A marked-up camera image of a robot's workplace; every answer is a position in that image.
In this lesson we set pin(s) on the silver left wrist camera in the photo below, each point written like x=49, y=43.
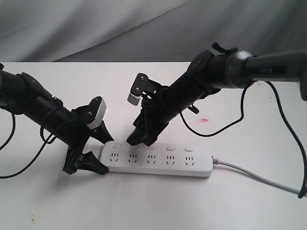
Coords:
x=95, y=112

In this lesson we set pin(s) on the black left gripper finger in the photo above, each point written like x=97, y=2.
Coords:
x=101, y=133
x=89, y=162

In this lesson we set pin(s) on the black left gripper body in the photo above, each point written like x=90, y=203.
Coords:
x=74, y=132

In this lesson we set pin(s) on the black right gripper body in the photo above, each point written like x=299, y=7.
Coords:
x=153, y=107

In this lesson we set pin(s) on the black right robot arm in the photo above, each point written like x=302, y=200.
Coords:
x=206, y=75

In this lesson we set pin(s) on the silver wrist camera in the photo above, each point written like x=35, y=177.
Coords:
x=141, y=84
x=95, y=112

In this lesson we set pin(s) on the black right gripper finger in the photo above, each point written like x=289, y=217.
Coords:
x=149, y=137
x=136, y=137

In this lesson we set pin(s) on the white five-outlet power strip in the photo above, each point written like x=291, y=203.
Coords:
x=157, y=159

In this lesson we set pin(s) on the grey backdrop cloth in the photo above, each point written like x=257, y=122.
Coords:
x=146, y=30

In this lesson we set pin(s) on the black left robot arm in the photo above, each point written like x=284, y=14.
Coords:
x=21, y=94

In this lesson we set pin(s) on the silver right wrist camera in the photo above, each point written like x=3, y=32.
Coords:
x=141, y=84

